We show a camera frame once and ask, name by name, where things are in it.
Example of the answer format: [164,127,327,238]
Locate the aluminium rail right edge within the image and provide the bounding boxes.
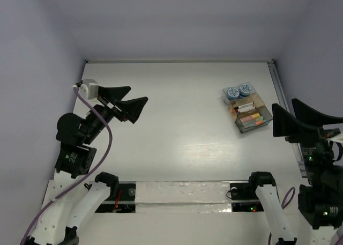
[267,63,307,178]

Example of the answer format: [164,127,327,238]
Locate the small orange cap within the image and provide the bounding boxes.
[251,113,260,119]

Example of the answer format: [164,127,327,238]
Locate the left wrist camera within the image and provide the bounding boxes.
[73,79,99,101]

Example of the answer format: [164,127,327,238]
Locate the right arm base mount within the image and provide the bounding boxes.
[226,182,264,212]

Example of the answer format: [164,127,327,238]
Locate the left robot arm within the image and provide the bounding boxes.
[20,80,148,244]

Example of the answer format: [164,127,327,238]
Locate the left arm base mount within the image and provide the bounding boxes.
[95,182,136,213]

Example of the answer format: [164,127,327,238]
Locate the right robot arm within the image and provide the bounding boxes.
[247,99,342,244]

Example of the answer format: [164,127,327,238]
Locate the green highlighter pen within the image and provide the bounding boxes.
[254,116,264,121]

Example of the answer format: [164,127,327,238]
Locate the black whiteboard marker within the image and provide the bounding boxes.
[237,102,253,108]

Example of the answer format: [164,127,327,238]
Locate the orange highlighter pen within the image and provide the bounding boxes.
[249,120,265,126]
[245,113,260,121]

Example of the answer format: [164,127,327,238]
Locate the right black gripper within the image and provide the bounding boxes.
[272,95,343,184]

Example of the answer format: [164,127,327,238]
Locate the clear compartment organizer box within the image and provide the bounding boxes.
[221,82,273,133]

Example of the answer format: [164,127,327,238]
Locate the blue patterned tape roll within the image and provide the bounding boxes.
[226,87,240,100]

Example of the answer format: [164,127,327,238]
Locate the red whiteboard marker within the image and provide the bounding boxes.
[234,105,255,114]

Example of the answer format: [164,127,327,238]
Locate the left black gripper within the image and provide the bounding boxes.
[83,85,148,143]

